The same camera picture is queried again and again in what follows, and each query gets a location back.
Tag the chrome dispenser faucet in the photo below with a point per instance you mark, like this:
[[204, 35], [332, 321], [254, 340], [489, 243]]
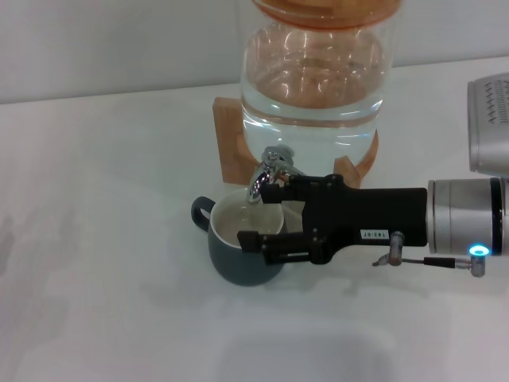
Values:
[[258, 185]]

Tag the wooden dispenser stand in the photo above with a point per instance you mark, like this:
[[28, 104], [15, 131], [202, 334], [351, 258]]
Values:
[[228, 151]]

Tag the wooden jar lid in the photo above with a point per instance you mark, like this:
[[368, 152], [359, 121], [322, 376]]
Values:
[[318, 12]]

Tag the dark grey ceramic cup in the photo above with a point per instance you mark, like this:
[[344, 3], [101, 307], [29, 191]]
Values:
[[238, 266]]

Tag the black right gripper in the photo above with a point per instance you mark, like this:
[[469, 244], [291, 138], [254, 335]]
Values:
[[358, 215]]

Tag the glass water dispenser jar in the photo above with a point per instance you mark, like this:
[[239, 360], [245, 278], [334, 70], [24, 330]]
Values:
[[310, 119]]

